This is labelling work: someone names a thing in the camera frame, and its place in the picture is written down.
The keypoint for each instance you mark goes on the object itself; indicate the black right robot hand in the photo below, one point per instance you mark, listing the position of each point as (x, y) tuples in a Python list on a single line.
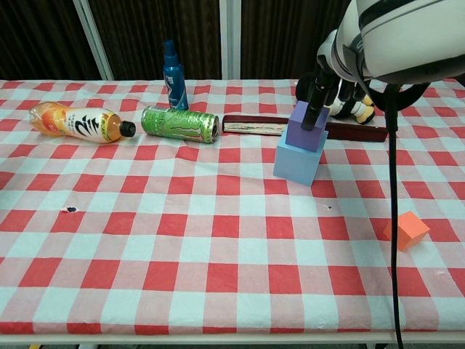
[(315, 102)]

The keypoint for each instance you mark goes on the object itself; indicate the purple cube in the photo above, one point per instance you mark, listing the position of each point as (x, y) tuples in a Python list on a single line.
[(296, 131)]

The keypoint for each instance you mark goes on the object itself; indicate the orange cube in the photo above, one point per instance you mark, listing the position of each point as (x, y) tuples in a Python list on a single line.
[(414, 229)]

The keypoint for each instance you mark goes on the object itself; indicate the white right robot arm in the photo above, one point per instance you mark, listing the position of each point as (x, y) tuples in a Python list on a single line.
[(399, 43)]

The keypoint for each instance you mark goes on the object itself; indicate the black and white plush doll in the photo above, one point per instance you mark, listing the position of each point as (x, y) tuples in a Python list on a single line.
[(357, 111)]

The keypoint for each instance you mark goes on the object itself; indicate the light blue cube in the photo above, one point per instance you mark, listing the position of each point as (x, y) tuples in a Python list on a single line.
[(296, 163)]

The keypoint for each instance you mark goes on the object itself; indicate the dark red book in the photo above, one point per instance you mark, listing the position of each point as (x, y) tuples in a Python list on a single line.
[(254, 125)]

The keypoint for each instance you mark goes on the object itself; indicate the green energy drink can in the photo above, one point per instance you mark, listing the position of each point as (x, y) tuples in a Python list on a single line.
[(178, 123)]

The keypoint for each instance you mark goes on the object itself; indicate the blue spray bottle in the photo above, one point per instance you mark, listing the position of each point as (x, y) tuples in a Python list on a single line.
[(174, 83)]

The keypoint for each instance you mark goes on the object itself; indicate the red white checkered tablecloth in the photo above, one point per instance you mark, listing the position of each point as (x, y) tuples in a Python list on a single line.
[(181, 236)]

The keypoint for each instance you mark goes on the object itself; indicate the orange drink bottle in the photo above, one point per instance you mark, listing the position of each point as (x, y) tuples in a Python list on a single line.
[(80, 123)]

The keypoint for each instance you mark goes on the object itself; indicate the white frame post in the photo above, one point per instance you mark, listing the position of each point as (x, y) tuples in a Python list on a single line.
[(230, 36), (92, 36)]

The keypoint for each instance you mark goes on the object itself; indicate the white table edge frame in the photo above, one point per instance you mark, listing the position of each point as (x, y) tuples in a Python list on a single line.
[(218, 341)]

